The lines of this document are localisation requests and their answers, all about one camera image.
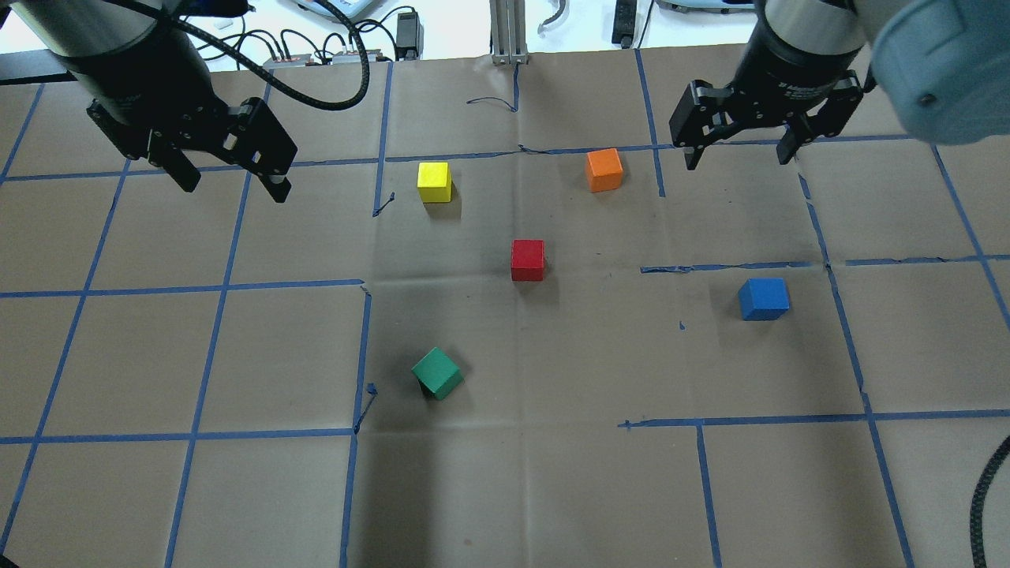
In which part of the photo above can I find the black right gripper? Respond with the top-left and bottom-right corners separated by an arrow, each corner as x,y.
668,28 -> 863,171

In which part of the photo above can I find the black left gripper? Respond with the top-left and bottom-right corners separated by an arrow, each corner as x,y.
66,35 -> 298,204

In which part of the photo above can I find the red wooden block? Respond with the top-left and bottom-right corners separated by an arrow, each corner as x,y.
510,240 -> 546,282

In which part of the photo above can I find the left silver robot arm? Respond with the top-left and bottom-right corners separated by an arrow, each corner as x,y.
12,1 -> 298,204

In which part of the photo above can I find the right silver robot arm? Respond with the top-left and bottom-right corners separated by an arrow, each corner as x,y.
668,1 -> 1009,170

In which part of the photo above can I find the orange wooden block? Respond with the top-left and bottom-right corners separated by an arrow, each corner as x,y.
585,148 -> 624,193

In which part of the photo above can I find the blue wooden block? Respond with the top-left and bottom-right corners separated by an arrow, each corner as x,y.
737,278 -> 792,321

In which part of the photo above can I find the yellow wooden block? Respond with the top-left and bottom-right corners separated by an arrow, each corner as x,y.
416,162 -> 452,204

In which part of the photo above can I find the green wooden block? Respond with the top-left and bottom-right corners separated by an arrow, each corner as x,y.
411,346 -> 464,400

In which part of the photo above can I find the black power adapter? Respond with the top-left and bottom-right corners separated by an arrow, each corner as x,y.
395,11 -> 422,61

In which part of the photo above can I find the brown paper table cover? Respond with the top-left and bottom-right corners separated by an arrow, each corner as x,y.
2,46 -> 1008,567

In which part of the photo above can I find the aluminium frame post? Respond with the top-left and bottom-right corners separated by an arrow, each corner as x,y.
489,0 -> 528,67

